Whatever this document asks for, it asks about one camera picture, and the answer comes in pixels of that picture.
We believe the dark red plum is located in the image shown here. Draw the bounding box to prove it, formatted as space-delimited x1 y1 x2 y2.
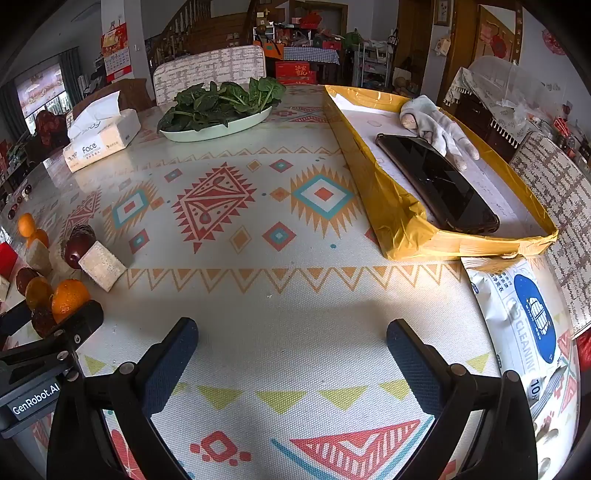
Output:
16 268 40 292
63 239 93 270

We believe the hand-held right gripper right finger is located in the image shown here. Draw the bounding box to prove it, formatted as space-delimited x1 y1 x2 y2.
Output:
386 318 541 480

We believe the red round wall decoration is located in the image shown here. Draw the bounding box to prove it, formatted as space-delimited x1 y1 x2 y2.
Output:
540 30 565 56

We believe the black smartphone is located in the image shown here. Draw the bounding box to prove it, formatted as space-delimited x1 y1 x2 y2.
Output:
376 133 501 234

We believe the brown chair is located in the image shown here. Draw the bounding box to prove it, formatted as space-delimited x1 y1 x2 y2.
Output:
108 78 155 112

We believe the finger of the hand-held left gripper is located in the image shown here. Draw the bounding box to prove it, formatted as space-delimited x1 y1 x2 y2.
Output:
0 302 35 349
32 300 105 344

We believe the wall calendar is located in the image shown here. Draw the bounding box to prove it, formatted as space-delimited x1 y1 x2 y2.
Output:
102 23 132 84

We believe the white wet wipes pack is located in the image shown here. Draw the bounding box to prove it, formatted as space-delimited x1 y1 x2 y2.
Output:
461 256 578 421

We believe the dark red cloth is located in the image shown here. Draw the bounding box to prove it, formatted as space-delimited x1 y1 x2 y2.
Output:
34 110 70 148

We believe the grey storage cart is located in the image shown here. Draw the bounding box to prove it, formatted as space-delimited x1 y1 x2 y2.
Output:
355 39 395 86

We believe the stack of red gift boxes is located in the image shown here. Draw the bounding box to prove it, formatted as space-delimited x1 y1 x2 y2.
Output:
276 60 319 85

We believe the cabinet with white lace cloth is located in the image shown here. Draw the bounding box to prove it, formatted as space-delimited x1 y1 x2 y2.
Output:
443 55 552 151

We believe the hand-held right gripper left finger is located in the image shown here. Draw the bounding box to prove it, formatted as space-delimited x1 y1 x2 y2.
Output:
46 316 200 480

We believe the wooden staircase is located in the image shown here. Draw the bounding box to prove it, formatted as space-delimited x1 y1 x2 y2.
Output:
145 0 250 70

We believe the plate of green leaves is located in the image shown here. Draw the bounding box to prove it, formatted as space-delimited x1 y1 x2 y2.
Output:
157 79 287 132

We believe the yellow taped cardboard box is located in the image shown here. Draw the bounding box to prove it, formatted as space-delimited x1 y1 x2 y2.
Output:
322 84 559 261

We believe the grey glove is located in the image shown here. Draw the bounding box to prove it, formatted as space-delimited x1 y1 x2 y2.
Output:
399 95 481 172

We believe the pale green oval plate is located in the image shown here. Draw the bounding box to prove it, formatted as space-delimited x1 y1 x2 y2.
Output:
159 105 274 142

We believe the large orange tangerine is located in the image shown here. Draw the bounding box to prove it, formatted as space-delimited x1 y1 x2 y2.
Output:
52 279 90 324

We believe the tissue box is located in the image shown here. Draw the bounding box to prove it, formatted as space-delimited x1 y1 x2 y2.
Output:
63 90 141 174

